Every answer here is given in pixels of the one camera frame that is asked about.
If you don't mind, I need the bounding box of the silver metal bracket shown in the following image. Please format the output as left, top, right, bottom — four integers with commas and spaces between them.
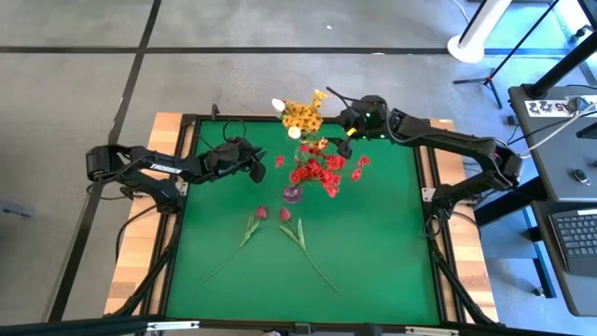
146, 319, 201, 332
404, 326, 461, 336

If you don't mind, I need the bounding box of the thick black post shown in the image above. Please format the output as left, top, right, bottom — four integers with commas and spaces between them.
521, 27, 597, 100

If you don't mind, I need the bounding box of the white pole with round base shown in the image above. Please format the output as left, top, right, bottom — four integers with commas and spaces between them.
446, 0, 514, 64

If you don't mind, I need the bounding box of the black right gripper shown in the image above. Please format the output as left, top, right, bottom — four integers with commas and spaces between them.
325, 95, 393, 160

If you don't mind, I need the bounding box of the black keyboard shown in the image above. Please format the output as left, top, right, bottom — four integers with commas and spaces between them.
548, 207, 597, 276

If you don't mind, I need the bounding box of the white cable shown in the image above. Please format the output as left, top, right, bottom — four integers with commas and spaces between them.
517, 102, 597, 160

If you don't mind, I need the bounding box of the dark red artificial tulip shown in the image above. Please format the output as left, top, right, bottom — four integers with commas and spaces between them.
278, 207, 343, 296
201, 205, 270, 285

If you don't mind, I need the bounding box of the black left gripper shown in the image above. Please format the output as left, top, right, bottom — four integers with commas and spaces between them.
204, 136, 270, 184

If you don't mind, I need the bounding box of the red artificial flower bunch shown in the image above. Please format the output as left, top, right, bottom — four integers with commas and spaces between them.
293, 141, 372, 200
273, 153, 327, 197

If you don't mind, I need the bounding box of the grey floor object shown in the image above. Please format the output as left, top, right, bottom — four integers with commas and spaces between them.
0, 200, 36, 220

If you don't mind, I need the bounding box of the black table frame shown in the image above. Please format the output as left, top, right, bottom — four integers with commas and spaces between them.
104, 111, 499, 329

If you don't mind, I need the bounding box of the thin black tripod stand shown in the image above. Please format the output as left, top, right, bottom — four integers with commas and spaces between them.
451, 0, 561, 109

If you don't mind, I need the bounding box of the white paper label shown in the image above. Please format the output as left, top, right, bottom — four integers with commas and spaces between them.
524, 95, 597, 118

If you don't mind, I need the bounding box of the black crossbeam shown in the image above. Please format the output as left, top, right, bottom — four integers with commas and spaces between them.
0, 315, 164, 336

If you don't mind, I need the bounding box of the grey desk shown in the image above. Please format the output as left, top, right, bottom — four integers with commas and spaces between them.
507, 85, 597, 318

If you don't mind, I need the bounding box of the green table mat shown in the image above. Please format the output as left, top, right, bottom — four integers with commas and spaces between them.
165, 119, 442, 326

